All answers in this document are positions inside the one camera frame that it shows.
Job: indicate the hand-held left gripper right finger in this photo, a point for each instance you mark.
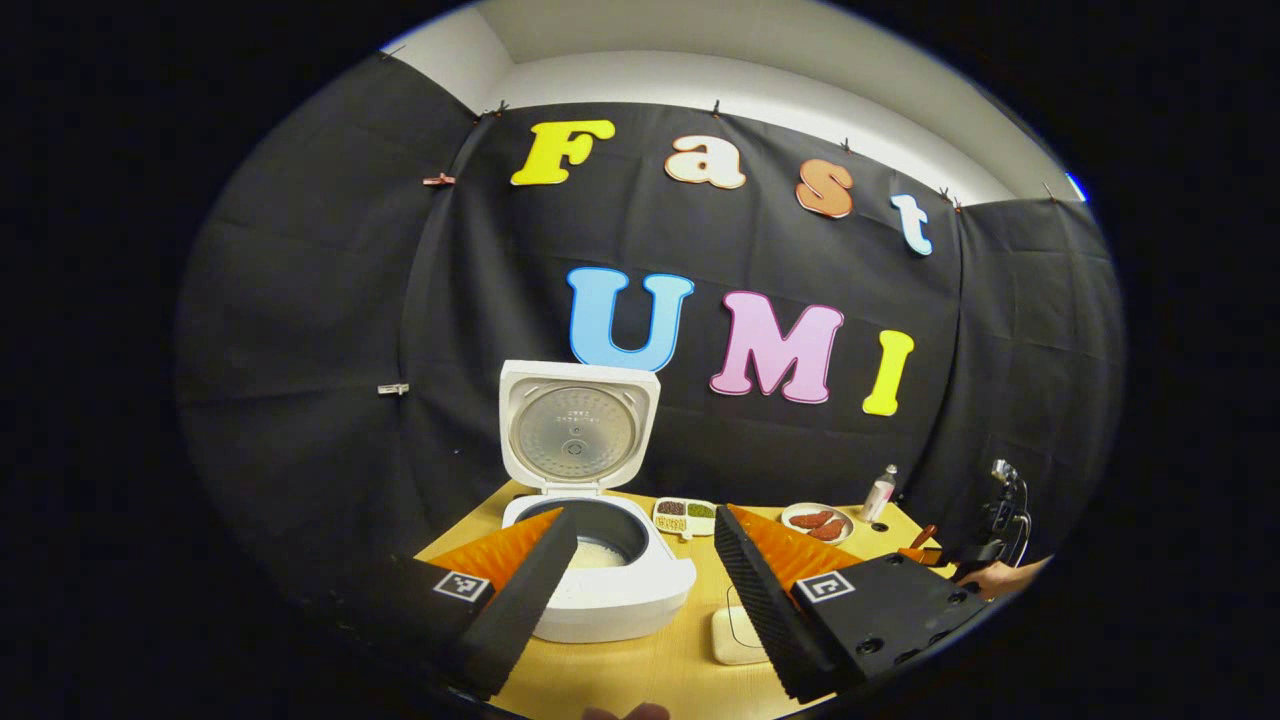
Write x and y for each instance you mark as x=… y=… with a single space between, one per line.
x=760 y=610

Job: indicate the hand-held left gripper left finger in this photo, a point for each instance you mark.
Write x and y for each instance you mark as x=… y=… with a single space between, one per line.
x=525 y=600

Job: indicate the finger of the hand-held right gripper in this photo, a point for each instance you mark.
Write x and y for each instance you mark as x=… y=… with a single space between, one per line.
x=920 y=555

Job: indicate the brown wooden spoon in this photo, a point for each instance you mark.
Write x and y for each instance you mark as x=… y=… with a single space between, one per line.
x=926 y=536

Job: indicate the clear container of rice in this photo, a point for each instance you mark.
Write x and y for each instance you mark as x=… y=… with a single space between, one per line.
x=735 y=640

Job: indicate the white rice cooker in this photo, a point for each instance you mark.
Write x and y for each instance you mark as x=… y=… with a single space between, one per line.
x=620 y=600

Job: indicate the small clear bottle pink label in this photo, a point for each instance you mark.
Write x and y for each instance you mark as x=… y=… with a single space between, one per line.
x=879 y=497

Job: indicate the white round plate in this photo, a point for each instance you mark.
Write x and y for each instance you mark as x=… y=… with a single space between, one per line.
x=795 y=534

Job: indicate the red sausage piece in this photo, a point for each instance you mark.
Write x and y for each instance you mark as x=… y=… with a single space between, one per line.
x=812 y=519
x=830 y=531

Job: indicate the white divided grain dish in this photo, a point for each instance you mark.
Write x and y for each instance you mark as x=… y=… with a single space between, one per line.
x=684 y=528

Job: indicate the copper cloth clip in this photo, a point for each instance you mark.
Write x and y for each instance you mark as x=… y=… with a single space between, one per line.
x=438 y=180

